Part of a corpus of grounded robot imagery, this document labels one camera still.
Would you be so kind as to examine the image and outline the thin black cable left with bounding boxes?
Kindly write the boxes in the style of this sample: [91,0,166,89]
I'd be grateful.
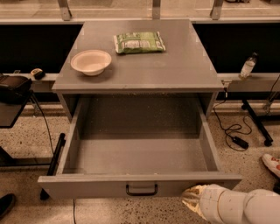
[30,93,77,224]

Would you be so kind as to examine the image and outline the green snack bag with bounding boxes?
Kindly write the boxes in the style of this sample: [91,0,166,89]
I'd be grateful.
[113,31,165,54]

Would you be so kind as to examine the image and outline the white sneaker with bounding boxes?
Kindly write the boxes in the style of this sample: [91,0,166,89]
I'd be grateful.
[262,154,280,178]

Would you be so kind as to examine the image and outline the black stand leg left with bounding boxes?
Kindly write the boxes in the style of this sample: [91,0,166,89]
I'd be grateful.
[40,133,66,200]

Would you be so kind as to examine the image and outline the black drawer handle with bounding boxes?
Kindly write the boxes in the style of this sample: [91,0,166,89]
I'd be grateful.
[126,184,158,197]

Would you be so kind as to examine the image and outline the black shoe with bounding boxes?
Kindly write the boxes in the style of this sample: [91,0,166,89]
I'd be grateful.
[0,193,16,219]

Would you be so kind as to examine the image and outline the white paper bowl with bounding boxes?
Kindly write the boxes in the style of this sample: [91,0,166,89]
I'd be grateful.
[71,50,112,76]

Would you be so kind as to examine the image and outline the grey top drawer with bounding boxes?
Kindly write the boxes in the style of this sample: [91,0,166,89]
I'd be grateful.
[38,96,242,199]

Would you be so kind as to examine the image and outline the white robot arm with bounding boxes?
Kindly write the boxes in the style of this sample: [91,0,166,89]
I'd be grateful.
[182,184,280,224]

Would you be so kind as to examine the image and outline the clear plastic bottle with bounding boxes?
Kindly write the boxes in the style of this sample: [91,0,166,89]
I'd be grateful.
[239,52,258,80]

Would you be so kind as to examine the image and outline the black power adapter with cable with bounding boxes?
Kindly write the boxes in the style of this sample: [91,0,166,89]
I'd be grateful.
[213,89,252,152]

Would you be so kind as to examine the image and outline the yellow black tape measure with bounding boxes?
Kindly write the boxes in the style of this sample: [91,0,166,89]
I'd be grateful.
[31,68,46,80]

